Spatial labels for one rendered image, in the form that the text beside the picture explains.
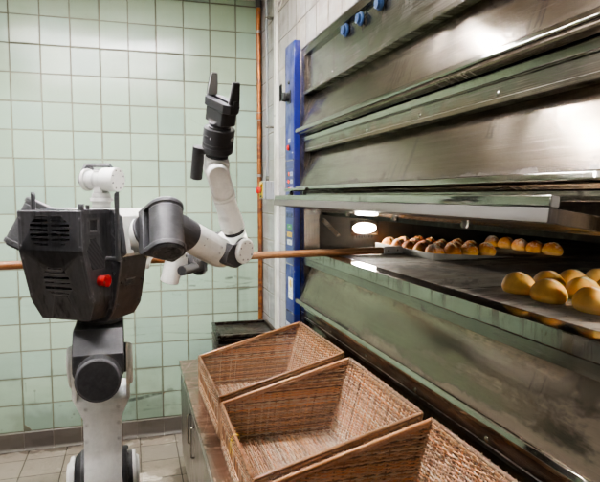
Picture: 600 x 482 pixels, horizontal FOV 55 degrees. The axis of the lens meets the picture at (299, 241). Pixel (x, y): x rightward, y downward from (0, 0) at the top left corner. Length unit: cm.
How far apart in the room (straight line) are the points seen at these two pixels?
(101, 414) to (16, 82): 220
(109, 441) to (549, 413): 118
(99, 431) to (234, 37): 248
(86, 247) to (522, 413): 107
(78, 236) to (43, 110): 205
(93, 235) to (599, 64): 116
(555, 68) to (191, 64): 261
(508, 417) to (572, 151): 56
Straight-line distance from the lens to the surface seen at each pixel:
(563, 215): 98
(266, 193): 317
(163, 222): 152
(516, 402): 132
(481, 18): 147
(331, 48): 242
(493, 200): 108
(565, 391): 123
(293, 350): 265
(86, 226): 150
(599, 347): 112
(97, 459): 183
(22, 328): 357
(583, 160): 111
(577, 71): 118
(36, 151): 348
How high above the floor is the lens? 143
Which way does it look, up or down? 5 degrees down
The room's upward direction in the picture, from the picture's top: straight up
